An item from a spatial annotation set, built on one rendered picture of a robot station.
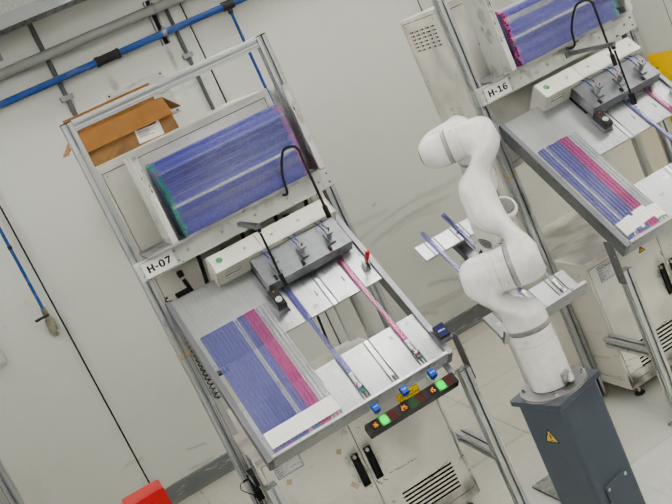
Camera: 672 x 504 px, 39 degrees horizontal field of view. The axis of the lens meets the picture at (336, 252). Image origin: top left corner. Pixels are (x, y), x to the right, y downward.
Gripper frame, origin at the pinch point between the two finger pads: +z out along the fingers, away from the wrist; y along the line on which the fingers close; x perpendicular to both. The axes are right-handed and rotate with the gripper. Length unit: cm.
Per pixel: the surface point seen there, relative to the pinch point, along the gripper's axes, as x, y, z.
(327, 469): 19, 77, 48
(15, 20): -223, 82, 33
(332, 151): -144, -36, 123
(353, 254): -32.4, 32.9, 12.8
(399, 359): 11.6, 44.8, 7.8
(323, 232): -43, 38, 8
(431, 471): 36, 43, 61
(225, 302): -41, 80, 15
